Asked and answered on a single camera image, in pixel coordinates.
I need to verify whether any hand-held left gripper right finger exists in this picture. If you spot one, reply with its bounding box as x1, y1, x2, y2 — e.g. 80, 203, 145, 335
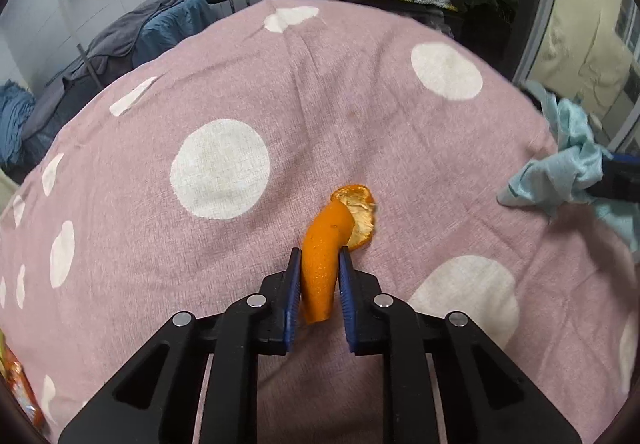
338, 246, 583, 444

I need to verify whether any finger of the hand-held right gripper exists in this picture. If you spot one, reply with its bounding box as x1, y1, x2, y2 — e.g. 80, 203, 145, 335
585, 151, 640, 203

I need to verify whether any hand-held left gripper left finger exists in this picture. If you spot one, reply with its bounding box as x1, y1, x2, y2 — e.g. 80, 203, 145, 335
57, 248, 303, 444

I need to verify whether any orange peel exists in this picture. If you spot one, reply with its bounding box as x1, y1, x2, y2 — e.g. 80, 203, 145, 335
300, 184, 377, 325

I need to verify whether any light blue cloth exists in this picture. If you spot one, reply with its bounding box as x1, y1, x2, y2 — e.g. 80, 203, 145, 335
496, 80, 640, 267

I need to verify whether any pink polka-dot blanket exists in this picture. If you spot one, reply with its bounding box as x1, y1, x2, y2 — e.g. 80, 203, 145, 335
0, 0, 640, 444

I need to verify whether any orange snack packet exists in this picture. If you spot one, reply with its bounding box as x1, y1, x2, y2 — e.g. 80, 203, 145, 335
0, 331, 47, 442

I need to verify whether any clothes pile on chair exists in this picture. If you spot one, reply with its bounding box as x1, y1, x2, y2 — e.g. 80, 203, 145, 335
20, 0, 217, 159

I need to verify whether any grey towel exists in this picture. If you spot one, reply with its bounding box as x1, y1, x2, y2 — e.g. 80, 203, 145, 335
30, 0, 168, 125

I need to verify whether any blue cloth heap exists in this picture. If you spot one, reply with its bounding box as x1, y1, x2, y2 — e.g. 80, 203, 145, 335
0, 81, 36, 171

